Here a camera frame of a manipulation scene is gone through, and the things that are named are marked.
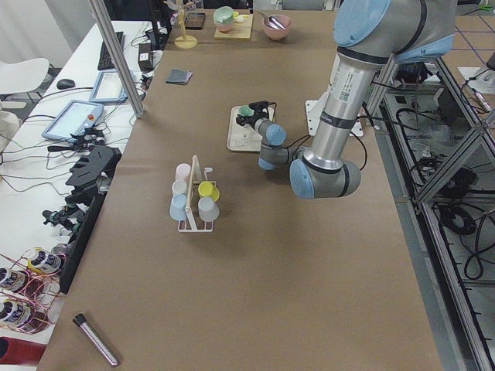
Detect black computer mouse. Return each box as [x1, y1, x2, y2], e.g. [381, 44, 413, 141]
[56, 79, 76, 90]

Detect blue teach pendant far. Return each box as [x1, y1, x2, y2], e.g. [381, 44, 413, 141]
[89, 70, 127, 104]

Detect yellow cup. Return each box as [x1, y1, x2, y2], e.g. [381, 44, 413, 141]
[198, 181, 220, 202]

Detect white wire cup rack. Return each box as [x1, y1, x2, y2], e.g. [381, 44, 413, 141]
[176, 163, 218, 233]

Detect aluminium frame post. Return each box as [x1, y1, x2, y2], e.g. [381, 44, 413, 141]
[89, 0, 145, 119]

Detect copper wire bottle rack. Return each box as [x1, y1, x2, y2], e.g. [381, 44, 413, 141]
[1, 247, 68, 335]

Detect pink bowl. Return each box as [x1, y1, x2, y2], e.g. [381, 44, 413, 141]
[262, 14, 292, 40]

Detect black keyboard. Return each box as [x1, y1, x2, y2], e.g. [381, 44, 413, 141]
[97, 31, 125, 71]

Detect black small box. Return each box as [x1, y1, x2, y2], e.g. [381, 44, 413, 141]
[138, 43, 162, 73]

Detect grey folded cloth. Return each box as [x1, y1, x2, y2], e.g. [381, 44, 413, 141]
[166, 68, 193, 85]

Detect metal ice scoop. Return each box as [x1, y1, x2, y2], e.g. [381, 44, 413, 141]
[257, 10, 285, 29]

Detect blue teach pendant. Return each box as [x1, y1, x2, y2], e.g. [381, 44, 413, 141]
[42, 100, 104, 141]
[89, 70, 127, 104]

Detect light blue cup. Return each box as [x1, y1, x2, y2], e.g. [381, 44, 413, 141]
[169, 194, 187, 222]

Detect wooden cutting board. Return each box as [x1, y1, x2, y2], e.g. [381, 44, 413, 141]
[214, 14, 253, 40]

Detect cream white cup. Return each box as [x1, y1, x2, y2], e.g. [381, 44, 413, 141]
[172, 179, 189, 197]

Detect pink cup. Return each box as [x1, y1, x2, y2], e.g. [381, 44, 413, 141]
[175, 163, 191, 181]

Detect green cup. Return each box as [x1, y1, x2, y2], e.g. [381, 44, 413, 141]
[239, 105, 254, 117]

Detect brown dish tray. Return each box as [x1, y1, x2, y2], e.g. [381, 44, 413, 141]
[185, 13, 206, 30]

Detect white pillar mount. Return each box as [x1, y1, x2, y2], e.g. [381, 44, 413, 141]
[305, 83, 364, 137]

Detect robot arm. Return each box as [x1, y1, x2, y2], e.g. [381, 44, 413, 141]
[236, 1, 457, 199]

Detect stacked green bowls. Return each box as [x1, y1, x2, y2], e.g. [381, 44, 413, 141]
[213, 6, 234, 32]

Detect blue teach pendant near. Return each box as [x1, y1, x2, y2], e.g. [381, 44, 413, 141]
[42, 100, 104, 141]

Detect white chair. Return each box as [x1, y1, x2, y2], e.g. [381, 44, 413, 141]
[1, 57, 50, 96]

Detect wooden mug tree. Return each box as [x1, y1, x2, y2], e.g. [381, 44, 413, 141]
[164, 0, 197, 49]

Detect black tool stand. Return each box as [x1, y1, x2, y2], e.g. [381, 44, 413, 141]
[43, 145, 122, 294]

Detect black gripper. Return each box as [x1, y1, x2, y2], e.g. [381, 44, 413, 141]
[236, 114, 259, 129]

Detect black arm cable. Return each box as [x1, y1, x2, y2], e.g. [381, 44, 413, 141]
[262, 100, 387, 171]

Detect grey cup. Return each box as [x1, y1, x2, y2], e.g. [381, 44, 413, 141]
[198, 196, 220, 223]

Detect cream rabbit tray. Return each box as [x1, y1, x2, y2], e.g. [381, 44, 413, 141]
[227, 105, 275, 152]

